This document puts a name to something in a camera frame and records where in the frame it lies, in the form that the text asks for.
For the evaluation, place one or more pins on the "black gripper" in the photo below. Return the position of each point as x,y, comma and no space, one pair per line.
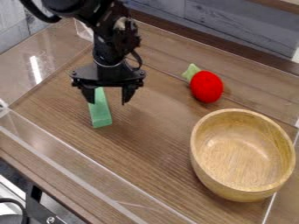
115,68

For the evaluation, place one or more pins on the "green rectangular block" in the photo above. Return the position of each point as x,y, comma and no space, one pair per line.
99,110

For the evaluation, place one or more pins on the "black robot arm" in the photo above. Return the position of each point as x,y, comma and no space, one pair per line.
115,41

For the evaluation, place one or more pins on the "brown wooden bowl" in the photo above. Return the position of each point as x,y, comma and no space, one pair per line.
242,154

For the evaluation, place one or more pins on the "red plush strawberry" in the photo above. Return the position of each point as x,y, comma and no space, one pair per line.
206,84

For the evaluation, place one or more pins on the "clear acrylic corner bracket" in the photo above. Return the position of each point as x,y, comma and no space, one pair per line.
83,31

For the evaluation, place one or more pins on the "clear acrylic front wall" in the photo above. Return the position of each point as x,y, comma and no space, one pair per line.
95,193

